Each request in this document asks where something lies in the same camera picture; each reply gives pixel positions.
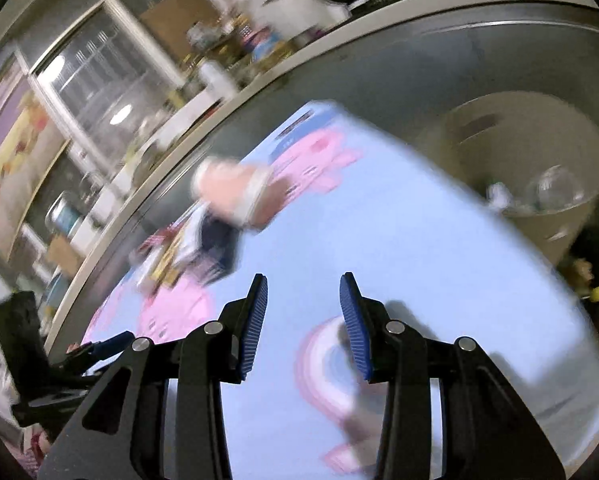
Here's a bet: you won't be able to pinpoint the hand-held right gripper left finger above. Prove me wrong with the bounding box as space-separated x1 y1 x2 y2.
39 272 270 480

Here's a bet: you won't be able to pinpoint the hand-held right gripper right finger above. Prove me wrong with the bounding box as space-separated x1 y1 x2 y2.
339 271 565 480

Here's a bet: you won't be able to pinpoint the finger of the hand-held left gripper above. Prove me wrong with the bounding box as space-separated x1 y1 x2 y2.
54 331 135 377

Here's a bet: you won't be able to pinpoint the blue white carton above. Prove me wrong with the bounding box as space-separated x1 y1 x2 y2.
172 205 242 286

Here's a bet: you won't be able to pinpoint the pink paper cup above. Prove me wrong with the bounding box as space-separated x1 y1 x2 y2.
193 156 275 233

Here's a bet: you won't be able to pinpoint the beige plastic waste bin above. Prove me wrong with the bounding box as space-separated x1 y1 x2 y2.
429 91 599 261

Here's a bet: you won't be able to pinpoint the clear plastic container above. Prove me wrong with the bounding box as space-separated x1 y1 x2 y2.
524 165 587 211

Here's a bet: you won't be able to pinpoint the wooden cutting board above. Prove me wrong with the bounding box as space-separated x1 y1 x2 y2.
46 235 87 273

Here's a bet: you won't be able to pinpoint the cartoon printed blue blanket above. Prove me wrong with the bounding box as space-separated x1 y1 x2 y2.
82 100 599 480

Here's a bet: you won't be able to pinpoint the black waste bin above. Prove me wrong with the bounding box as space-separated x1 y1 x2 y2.
559 252 599 311

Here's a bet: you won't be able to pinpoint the white plastic jug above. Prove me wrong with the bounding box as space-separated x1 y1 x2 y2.
199 60 230 96

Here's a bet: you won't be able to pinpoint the barred kitchen window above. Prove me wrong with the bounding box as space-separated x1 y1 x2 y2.
29 0 190 161

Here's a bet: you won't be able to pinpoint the grey kitchen counter cabinets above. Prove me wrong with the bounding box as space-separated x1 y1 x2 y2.
44 0 599 351

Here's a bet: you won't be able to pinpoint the yellow cooking oil bottle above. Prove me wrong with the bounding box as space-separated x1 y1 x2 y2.
246 30 285 61

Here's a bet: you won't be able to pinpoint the fruit wall poster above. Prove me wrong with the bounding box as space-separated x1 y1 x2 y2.
0 50 72 261

